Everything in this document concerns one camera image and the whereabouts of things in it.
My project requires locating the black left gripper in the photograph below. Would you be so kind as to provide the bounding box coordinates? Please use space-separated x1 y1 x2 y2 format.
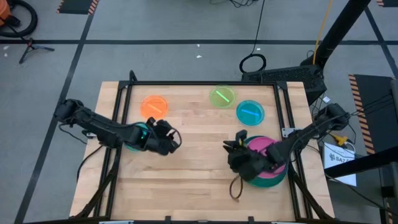
138 116 181 156

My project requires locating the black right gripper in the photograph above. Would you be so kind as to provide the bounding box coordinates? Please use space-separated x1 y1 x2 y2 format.
223 129 274 183

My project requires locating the blue transparent plastic plate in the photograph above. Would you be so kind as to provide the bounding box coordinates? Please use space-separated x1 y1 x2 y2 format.
236 99 266 126

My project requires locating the pink plastic plate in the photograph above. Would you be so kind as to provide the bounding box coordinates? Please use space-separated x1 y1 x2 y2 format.
247 136 287 180

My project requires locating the small teal plastic plate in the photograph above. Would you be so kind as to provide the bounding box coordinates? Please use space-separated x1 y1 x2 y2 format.
124 121 152 153

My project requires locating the large teal plastic plate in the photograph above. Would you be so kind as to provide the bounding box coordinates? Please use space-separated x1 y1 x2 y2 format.
246 134 289 187
245 134 289 189

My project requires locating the orange transparent plastic plate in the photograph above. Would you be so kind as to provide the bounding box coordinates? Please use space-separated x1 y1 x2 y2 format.
139 95 170 121

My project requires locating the green transparent plastic plate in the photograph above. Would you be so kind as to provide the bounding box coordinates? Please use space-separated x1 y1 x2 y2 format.
209 85 237 109

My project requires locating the yellow plug connector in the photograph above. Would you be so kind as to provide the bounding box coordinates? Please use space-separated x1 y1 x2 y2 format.
329 133 349 147

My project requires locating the white printed paper sign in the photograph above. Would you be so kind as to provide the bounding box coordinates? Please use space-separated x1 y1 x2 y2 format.
322 141 358 187

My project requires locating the black metal beam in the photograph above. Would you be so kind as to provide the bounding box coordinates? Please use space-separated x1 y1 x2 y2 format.
324 154 398 179

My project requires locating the black tripod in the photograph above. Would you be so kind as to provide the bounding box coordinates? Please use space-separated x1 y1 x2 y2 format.
18 37 56 65

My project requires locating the orange vacuum cleaner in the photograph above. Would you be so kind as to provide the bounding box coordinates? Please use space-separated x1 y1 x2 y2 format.
0 0 12 27

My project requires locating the dark gripper cable loop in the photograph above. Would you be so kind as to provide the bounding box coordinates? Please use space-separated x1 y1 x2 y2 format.
229 174 244 200

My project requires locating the silver metal bracket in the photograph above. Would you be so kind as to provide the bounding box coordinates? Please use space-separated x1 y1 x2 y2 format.
281 126 304 138

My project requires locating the black aluminium table frame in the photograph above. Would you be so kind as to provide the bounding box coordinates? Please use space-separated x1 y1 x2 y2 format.
70 70 335 224

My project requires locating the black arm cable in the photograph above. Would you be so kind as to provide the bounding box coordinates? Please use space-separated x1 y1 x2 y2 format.
76 144 105 184

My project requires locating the black cable with coil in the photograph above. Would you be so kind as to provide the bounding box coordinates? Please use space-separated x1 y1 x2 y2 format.
238 0 267 74

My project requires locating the black floor cable bundle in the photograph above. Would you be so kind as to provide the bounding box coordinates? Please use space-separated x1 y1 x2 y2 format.
210 0 259 9

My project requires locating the yellow cable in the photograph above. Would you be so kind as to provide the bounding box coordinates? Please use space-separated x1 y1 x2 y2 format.
312 0 334 65

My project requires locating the black camera stand post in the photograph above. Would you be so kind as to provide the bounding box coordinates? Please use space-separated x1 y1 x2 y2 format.
300 0 373 74

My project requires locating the black vacuum hose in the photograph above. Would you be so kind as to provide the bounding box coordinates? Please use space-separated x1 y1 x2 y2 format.
0 0 39 39

